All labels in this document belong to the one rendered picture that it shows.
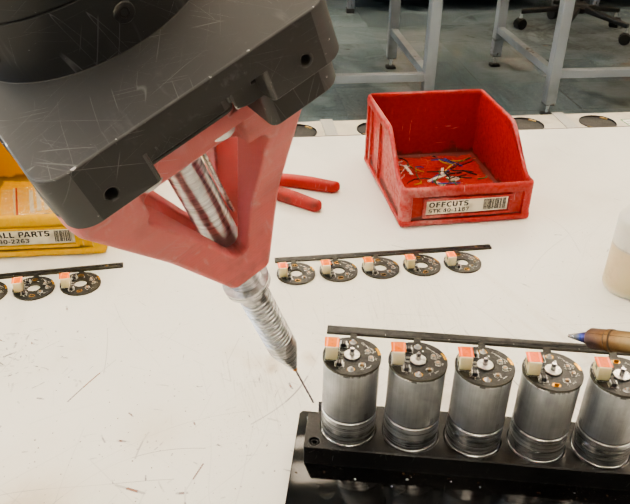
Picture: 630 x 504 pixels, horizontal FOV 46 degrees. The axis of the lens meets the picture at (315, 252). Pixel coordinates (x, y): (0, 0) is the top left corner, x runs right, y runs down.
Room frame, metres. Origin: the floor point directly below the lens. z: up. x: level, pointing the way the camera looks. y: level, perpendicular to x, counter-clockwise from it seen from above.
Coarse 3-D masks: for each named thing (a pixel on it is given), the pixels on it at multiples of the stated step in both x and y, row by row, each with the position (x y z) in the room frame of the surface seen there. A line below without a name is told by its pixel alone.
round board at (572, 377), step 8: (544, 352) 0.25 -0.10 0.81; (552, 352) 0.25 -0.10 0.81; (544, 360) 0.24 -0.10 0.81; (552, 360) 0.25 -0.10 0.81; (560, 360) 0.25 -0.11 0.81; (568, 360) 0.25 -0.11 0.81; (568, 368) 0.24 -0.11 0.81; (576, 368) 0.24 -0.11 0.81; (528, 376) 0.24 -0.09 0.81; (536, 376) 0.24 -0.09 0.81; (544, 376) 0.23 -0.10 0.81; (560, 376) 0.24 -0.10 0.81; (568, 376) 0.24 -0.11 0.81; (576, 376) 0.24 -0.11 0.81; (536, 384) 0.23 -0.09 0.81; (544, 384) 0.23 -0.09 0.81; (560, 384) 0.23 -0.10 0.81; (568, 384) 0.23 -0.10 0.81; (576, 384) 0.23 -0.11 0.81; (560, 392) 0.23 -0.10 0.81; (568, 392) 0.23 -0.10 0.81
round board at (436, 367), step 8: (408, 344) 0.25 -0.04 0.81; (424, 344) 0.25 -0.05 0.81; (408, 352) 0.25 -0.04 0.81; (416, 352) 0.25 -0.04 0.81; (424, 352) 0.25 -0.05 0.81; (432, 352) 0.25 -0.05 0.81; (440, 352) 0.25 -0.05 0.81; (408, 360) 0.24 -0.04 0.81; (432, 360) 0.24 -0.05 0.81; (440, 360) 0.24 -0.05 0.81; (392, 368) 0.24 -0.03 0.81; (400, 368) 0.24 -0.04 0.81; (408, 368) 0.24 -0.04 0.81; (416, 368) 0.24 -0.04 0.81; (424, 368) 0.24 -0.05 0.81; (432, 368) 0.24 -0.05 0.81; (440, 368) 0.24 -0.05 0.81; (400, 376) 0.23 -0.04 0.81; (408, 376) 0.23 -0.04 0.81; (424, 376) 0.23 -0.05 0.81; (432, 376) 0.23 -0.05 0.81; (440, 376) 0.23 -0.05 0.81
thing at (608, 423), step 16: (592, 384) 0.23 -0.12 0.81; (592, 400) 0.23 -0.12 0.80; (608, 400) 0.23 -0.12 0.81; (624, 400) 0.23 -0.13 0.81; (592, 416) 0.23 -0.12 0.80; (608, 416) 0.23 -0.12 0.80; (624, 416) 0.22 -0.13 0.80; (576, 432) 0.24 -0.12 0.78; (592, 432) 0.23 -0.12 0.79; (608, 432) 0.23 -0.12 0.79; (624, 432) 0.23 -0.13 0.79; (576, 448) 0.23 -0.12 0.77; (592, 448) 0.23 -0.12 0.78; (608, 448) 0.23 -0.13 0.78; (624, 448) 0.23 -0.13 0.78; (592, 464) 0.23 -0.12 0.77; (608, 464) 0.22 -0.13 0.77; (624, 464) 0.23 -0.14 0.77
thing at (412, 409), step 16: (400, 384) 0.23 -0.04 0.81; (416, 384) 0.23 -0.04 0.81; (432, 384) 0.23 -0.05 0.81; (400, 400) 0.23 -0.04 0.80; (416, 400) 0.23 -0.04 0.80; (432, 400) 0.23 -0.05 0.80; (384, 416) 0.24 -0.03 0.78; (400, 416) 0.23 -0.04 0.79; (416, 416) 0.23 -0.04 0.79; (432, 416) 0.23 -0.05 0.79; (384, 432) 0.24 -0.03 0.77; (400, 432) 0.23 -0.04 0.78; (416, 432) 0.23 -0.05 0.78; (432, 432) 0.24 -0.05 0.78; (400, 448) 0.23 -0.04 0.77; (416, 448) 0.23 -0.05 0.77
